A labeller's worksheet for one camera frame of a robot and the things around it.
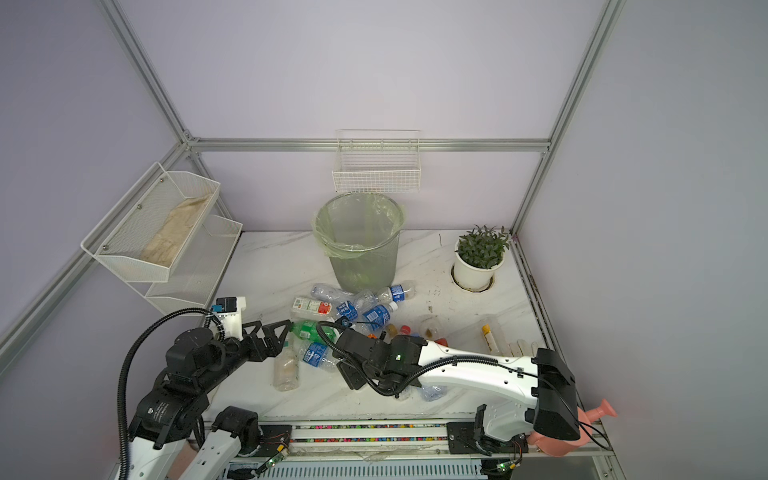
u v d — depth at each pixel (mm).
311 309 905
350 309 867
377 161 955
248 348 585
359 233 1040
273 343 599
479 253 930
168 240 769
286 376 847
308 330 876
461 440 732
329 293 993
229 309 574
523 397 408
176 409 449
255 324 699
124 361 481
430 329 930
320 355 820
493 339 868
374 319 896
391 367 489
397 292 964
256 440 713
